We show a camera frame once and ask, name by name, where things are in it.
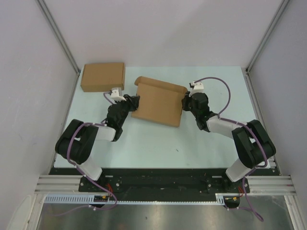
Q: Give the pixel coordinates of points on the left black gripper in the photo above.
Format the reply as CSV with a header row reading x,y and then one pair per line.
x,y
133,102

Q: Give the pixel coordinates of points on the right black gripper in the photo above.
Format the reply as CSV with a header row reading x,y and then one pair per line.
x,y
186,97

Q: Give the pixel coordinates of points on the brown cardboard box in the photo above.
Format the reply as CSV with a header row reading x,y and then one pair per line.
x,y
103,77

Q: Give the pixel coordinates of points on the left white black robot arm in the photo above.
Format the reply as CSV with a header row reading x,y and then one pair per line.
x,y
76,142

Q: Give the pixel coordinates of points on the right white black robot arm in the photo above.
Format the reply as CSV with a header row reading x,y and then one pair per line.
x,y
253,144

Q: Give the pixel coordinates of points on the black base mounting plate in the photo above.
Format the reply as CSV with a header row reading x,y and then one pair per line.
x,y
205,180

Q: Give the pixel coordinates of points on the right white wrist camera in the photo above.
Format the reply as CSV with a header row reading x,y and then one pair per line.
x,y
196,87

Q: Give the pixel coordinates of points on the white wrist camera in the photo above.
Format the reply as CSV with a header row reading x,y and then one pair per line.
x,y
196,87
116,94

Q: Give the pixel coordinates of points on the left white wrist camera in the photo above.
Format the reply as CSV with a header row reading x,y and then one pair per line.
x,y
116,94

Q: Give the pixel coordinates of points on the front aluminium extrusion rail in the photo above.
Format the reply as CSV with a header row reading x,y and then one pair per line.
x,y
258,185

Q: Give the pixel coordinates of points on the white slotted cable duct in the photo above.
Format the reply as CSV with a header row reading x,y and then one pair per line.
x,y
198,199

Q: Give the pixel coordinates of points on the right aluminium frame post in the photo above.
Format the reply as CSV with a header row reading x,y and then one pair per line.
x,y
268,33

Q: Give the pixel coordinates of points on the aluminium frame post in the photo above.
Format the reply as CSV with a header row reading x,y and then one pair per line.
x,y
268,33
58,34

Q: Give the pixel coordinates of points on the left aluminium frame post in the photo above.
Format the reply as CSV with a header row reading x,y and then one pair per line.
x,y
58,34

